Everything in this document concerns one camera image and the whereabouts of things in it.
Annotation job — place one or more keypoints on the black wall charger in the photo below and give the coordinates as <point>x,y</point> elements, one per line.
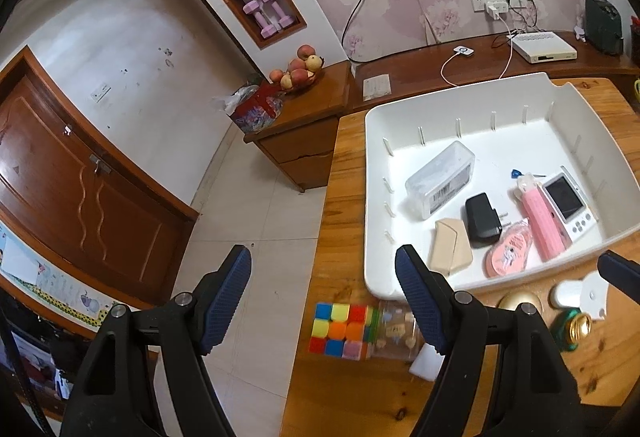
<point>480,217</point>

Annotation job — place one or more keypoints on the white plug adapter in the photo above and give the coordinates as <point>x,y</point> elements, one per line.
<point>496,11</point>

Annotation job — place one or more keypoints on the black heater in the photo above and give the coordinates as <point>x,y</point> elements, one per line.
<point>602,24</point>

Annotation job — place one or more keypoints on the white handheld screen device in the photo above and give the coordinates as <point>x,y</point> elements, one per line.
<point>565,197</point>

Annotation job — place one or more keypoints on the dark bin with red lid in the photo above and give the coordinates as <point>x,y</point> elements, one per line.
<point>635,24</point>

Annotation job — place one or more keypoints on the multicoloured puzzle cube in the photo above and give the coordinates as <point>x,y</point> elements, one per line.
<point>340,329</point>

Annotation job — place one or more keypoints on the pink correction tape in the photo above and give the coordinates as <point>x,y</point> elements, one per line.
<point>505,257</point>

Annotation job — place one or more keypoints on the white card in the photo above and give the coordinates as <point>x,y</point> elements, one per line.
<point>377,87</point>

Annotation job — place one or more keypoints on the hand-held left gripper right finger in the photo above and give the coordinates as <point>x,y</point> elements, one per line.
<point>425,302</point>

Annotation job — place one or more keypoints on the white cat-shaped holder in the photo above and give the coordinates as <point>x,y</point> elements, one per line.
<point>570,294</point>

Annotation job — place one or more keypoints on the white wall charger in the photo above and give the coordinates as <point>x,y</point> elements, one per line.
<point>425,362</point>

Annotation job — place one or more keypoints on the green jar with gold lid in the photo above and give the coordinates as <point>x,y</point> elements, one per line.
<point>575,329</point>

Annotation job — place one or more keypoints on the fruit bowl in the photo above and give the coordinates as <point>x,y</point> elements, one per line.
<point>305,84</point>

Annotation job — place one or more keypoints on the pile of peaches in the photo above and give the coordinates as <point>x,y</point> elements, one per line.
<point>299,67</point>

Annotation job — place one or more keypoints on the small clear plastic box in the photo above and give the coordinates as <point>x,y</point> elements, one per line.
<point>395,332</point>

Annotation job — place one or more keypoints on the gold round compact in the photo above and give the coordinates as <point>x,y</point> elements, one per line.
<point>520,299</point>

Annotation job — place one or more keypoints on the white plastic storage tray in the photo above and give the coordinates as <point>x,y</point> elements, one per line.
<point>500,147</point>

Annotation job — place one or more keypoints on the wall poster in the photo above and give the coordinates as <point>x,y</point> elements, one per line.
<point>60,282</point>

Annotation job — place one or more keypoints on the pink tube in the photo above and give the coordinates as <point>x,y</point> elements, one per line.
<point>542,224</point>

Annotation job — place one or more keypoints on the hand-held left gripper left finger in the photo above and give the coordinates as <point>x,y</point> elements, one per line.
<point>225,302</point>

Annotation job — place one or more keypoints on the beige small case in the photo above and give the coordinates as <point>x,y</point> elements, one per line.
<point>452,249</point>

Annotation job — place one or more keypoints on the red patterned gift bag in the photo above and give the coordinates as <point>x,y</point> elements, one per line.
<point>255,109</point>

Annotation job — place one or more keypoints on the pink dumbbell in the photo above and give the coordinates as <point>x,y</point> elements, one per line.
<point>276,9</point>
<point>260,19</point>

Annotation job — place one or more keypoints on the brown wooden door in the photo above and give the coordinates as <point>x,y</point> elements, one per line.
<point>75,177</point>

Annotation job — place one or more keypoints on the wooden television cabinet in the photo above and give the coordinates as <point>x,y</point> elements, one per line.
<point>300,147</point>

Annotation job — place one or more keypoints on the white set-top box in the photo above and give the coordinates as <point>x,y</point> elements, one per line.
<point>542,47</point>

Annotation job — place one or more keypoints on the white round charging puck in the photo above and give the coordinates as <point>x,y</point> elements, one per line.
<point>463,52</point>

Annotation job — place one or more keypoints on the clear box with blue label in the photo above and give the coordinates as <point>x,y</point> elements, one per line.
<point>435,177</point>

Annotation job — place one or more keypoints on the small blue pick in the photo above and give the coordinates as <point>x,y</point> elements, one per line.
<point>515,173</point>

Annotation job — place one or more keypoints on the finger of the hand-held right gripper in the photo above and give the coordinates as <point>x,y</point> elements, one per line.
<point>621,269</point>

